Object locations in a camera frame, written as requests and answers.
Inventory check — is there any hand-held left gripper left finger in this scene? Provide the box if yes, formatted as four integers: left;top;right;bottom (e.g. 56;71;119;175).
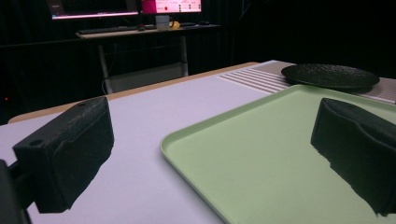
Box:
12;95;115;215

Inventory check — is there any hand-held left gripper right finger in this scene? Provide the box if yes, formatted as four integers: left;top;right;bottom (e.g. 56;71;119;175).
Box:
310;97;396;217

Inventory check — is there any black textured plate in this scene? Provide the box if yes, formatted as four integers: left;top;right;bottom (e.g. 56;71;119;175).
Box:
280;63;381;92

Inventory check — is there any light green tray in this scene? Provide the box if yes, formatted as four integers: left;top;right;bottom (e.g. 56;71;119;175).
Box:
160;83;396;224

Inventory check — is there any striped grey placemat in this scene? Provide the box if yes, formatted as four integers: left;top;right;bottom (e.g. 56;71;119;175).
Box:
217;59;396;105

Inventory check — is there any background desk with metal legs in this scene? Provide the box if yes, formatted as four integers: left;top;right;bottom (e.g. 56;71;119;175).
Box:
75;23;221;95

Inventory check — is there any black keyboard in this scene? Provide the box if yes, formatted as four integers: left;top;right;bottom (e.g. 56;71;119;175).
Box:
76;24;157;35

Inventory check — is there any computer monitor with dark screen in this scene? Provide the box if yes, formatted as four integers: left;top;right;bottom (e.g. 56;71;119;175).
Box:
46;0;140;21

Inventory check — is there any computer monitor with pink screen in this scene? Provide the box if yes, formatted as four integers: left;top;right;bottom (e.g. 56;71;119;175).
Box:
140;0;203;15

